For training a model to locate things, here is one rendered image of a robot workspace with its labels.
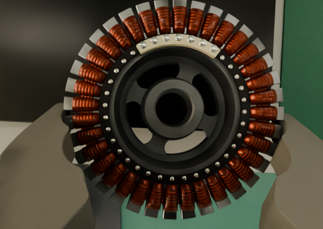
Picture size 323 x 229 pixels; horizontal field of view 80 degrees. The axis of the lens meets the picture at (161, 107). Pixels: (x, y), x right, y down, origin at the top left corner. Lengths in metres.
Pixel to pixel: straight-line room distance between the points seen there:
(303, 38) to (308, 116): 0.07
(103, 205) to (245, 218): 0.69
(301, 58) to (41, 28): 0.24
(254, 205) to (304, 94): 0.95
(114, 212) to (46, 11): 0.96
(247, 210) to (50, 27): 1.09
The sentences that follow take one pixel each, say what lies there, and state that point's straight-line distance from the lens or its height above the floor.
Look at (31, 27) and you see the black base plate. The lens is 0.21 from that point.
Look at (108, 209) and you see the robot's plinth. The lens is 1.07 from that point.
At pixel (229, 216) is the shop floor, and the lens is 1.12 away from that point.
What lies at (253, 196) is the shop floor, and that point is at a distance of 1.13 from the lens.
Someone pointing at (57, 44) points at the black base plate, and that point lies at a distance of 0.19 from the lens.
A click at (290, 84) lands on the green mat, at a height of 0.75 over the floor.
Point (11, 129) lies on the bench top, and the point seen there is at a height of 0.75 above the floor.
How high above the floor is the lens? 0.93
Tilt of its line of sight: 89 degrees down
